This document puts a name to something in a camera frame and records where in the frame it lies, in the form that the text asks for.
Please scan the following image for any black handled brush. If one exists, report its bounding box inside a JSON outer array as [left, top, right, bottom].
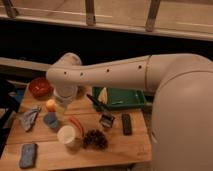
[[87, 94, 115, 128]]

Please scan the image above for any red bowl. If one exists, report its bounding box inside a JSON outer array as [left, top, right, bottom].
[[28, 77, 52, 97]]

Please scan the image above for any orange fruit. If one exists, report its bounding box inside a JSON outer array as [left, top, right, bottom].
[[45, 99, 56, 112]]

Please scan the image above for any green plastic tray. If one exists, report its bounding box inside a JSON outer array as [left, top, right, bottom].
[[92, 87, 146, 110]]

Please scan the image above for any left yellow wedge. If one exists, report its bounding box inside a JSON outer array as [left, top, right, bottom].
[[98, 87, 108, 103]]

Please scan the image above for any black rectangular block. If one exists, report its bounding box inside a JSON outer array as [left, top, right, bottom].
[[122, 114, 132, 135]]

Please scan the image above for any brown pine cone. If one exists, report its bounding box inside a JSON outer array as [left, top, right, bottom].
[[83, 130, 108, 150]]

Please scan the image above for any blue grey sponge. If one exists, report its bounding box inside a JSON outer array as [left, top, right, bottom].
[[19, 143, 37, 169]]

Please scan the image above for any grey crumpled cloth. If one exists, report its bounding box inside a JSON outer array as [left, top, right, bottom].
[[19, 106, 41, 132]]

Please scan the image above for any white cup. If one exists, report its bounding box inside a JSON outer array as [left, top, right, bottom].
[[57, 125, 80, 148]]

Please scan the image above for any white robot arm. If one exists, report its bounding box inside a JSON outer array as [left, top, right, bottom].
[[46, 53, 213, 171]]

